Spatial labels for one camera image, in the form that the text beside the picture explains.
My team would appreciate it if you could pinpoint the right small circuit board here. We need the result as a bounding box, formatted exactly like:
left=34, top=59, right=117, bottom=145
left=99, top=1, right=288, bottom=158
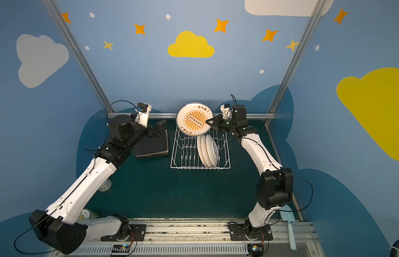
left=247, top=244, right=264, bottom=257

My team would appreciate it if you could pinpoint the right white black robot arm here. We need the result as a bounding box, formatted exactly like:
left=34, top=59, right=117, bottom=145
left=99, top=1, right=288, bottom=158
left=207, top=104, right=293, bottom=237

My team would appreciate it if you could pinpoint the left small circuit board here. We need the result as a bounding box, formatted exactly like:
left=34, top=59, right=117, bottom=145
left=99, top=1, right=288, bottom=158
left=111, top=244, right=132, bottom=257

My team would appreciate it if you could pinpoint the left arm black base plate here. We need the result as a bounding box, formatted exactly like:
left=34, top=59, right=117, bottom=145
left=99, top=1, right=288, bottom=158
left=100, top=224, right=147, bottom=242

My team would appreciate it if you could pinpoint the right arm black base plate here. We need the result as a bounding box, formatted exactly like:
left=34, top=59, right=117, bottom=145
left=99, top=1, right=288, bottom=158
left=227, top=222, right=273, bottom=241

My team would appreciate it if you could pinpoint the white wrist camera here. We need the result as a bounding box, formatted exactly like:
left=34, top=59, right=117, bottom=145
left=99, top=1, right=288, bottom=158
left=135, top=102, right=152, bottom=127
left=220, top=103, right=232, bottom=120

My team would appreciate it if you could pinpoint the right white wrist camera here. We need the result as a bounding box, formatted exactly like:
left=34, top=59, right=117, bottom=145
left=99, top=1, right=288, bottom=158
left=220, top=103, right=232, bottom=120

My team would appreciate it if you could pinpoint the small circuit board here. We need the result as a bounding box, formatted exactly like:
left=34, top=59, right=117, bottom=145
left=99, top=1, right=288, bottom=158
left=247, top=244, right=264, bottom=257
left=111, top=244, right=132, bottom=257

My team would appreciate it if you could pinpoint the round clear lidded container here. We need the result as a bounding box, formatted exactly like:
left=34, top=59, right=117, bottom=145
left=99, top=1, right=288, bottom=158
left=78, top=209, right=99, bottom=221

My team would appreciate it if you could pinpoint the light blue toy spatula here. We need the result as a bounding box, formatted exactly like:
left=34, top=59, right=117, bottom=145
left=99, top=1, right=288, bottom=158
left=279, top=205, right=297, bottom=251

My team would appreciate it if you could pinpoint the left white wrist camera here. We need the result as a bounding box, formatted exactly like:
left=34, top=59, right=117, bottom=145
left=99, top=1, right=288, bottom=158
left=135, top=102, right=152, bottom=127

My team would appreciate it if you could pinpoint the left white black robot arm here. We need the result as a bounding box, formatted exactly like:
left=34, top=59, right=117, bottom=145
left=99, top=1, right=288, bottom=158
left=29, top=111, right=167, bottom=254

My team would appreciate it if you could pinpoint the aluminium rail base frame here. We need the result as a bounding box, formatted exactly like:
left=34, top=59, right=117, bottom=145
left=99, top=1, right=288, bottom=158
left=71, top=218, right=325, bottom=257

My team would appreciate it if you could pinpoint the white wire dish rack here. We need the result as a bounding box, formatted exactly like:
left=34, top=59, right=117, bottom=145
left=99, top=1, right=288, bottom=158
left=170, top=127, right=231, bottom=170

